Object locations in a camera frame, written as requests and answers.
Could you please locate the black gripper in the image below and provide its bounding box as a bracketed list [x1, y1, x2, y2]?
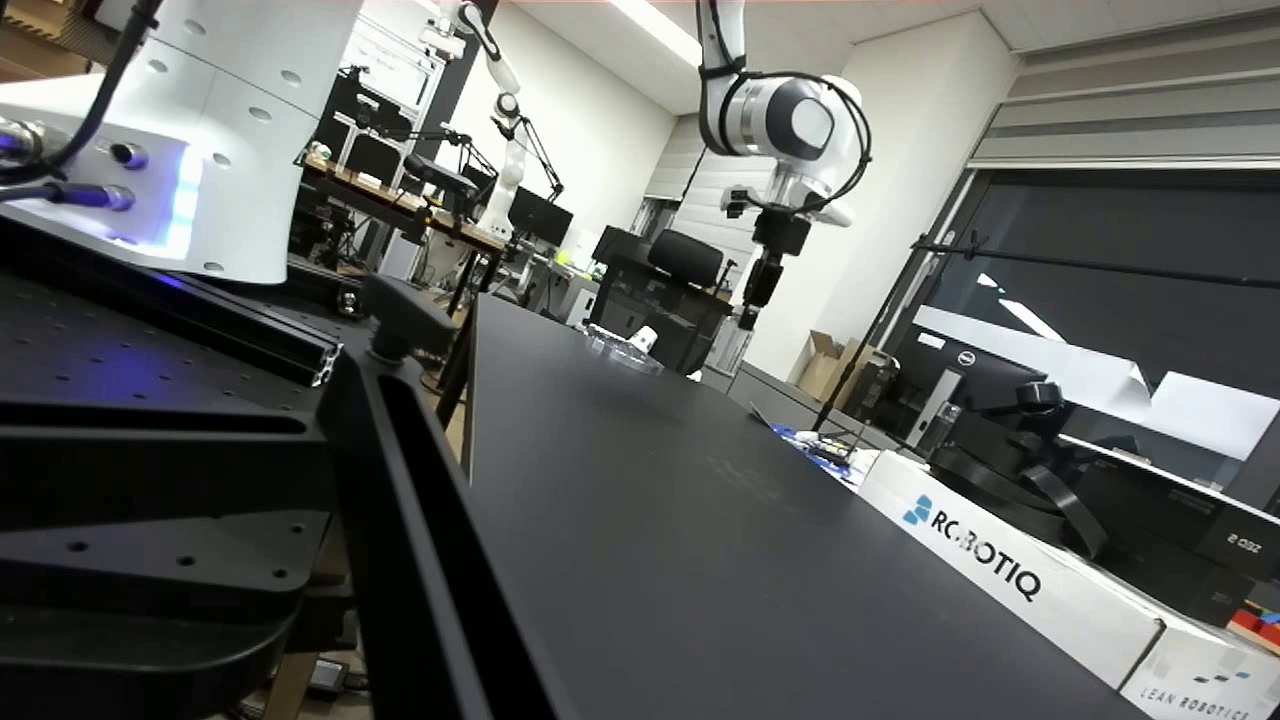
[732, 208, 817, 329]

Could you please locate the large black office chair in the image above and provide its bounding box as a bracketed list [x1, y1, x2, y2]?
[642, 225, 745, 376]

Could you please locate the brown cardboard box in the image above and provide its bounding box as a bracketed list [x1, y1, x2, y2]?
[797, 329, 872, 410]

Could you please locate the black tripod pole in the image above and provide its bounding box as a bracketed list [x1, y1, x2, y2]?
[808, 234, 939, 435]

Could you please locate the small clear plastic item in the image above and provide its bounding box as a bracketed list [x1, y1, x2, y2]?
[583, 326, 662, 376]

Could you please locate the small black office chair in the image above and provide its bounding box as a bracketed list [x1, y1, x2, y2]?
[586, 219, 652, 332]

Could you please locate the blue packet on table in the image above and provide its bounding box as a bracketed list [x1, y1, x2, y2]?
[772, 420, 858, 472]

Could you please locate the black computer monitor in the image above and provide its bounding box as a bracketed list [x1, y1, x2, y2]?
[505, 185, 577, 253]

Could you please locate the long ceiling light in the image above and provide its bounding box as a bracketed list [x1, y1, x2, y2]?
[602, 0, 708, 78]

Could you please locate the black equipment pile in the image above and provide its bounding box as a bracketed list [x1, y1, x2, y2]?
[915, 356, 1116, 565]

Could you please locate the black horizontal rod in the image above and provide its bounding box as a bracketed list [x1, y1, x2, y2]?
[913, 238, 1280, 298]

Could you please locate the white Robotiq box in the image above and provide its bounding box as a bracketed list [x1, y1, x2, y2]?
[857, 447, 1167, 691]

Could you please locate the wooden workbench with equipment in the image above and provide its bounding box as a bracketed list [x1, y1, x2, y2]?
[290, 63, 510, 320]

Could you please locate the small white printed box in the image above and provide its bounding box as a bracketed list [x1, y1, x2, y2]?
[1116, 616, 1280, 720]

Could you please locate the red item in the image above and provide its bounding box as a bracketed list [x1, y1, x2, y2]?
[1228, 602, 1280, 655]

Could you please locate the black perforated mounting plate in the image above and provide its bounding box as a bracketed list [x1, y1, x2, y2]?
[0, 212, 352, 720]

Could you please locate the black table frame rail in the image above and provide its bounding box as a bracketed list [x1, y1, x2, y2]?
[317, 349, 557, 720]

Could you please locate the black plug connector cable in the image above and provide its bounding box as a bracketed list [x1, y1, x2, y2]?
[0, 177, 138, 217]

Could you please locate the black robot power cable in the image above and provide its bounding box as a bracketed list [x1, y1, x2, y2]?
[0, 0, 164, 190]

